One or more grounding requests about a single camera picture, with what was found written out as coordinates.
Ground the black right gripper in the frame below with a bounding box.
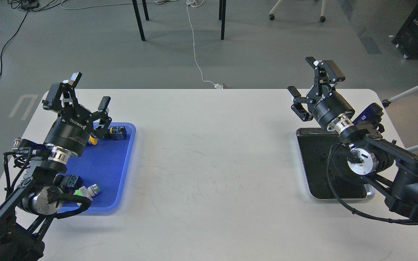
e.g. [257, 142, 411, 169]
[287, 57, 355, 132]

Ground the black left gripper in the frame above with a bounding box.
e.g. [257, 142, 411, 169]
[42, 72, 112, 156]

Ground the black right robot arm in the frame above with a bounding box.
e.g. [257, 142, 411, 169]
[287, 57, 418, 226]

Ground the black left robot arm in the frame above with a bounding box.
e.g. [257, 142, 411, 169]
[0, 72, 112, 261]

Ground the yellow button part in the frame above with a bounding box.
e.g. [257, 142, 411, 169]
[87, 135, 98, 146]

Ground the black green industrial part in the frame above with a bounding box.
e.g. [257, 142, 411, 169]
[60, 174, 83, 194]

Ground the green white connector part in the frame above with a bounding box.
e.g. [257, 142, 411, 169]
[74, 184, 101, 200]

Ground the silver metal tray black mat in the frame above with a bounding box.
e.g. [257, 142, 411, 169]
[296, 128, 375, 200]

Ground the blue plastic tray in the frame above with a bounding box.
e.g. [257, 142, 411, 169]
[66, 122, 136, 215]

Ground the white office chair base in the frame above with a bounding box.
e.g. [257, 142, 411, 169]
[268, 0, 327, 23]

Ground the black table leg left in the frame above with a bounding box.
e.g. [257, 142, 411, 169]
[132, 0, 149, 41]

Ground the black table leg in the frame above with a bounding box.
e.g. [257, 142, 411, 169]
[132, 0, 149, 41]
[218, 0, 227, 40]

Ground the black table leg right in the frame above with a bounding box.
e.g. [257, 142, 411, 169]
[218, 0, 227, 40]

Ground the blue black switch part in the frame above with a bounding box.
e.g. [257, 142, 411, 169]
[105, 125, 127, 140]

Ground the white floor cable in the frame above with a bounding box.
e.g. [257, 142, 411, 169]
[187, 0, 223, 89]

